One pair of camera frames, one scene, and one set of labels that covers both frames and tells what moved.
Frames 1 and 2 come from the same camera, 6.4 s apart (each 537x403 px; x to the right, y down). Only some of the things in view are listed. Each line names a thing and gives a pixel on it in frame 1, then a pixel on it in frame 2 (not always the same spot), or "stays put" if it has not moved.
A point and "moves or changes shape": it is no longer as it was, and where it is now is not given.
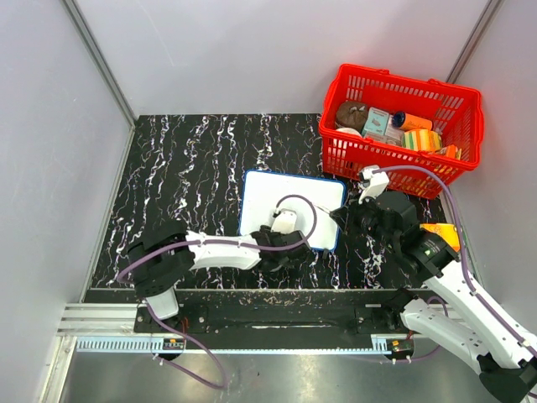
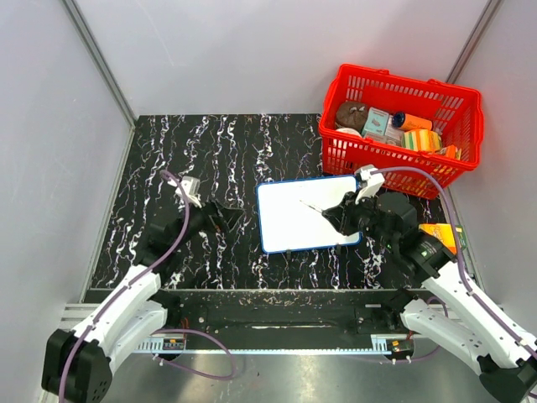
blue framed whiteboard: (262, 191) moves or changes shape
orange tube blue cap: (405, 120) stays put
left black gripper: (271, 235) to (229, 215)
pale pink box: (393, 134) stays put
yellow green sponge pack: (421, 139) stays put
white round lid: (349, 131) stays put
